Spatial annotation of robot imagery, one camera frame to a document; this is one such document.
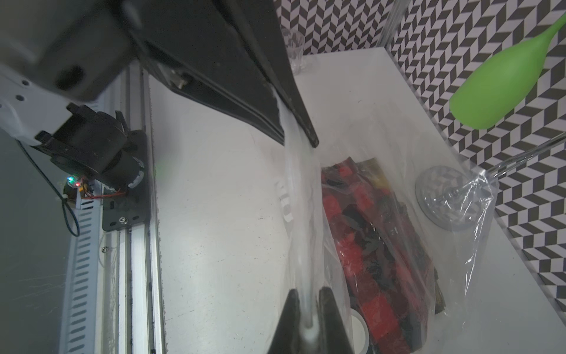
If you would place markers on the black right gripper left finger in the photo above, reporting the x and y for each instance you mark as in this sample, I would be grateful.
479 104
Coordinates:
286 338

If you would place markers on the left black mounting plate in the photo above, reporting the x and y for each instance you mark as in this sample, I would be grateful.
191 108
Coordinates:
129 204

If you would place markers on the yellow plaid shirt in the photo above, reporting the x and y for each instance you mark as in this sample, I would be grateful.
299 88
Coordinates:
416 268

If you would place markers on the metal glass holder stand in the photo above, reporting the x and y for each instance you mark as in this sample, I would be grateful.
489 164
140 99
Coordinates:
455 202

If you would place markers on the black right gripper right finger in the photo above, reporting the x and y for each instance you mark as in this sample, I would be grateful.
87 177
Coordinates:
333 336

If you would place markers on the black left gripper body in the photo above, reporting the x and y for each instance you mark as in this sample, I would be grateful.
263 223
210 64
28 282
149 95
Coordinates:
75 49

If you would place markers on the clear plastic cup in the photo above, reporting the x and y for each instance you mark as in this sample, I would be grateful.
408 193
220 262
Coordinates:
295 43

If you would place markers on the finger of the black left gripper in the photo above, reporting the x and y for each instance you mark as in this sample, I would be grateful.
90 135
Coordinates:
258 70
177 43

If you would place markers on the clear plastic vacuum bag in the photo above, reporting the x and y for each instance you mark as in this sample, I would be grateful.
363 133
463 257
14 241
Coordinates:
364 110

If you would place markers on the green plastic wine glass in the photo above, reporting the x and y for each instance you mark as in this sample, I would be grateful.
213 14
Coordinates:
502 82

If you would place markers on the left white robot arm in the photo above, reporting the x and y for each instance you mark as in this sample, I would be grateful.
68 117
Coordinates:
86 144

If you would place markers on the red plaid shirt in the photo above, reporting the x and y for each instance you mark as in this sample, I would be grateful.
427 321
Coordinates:
397 321

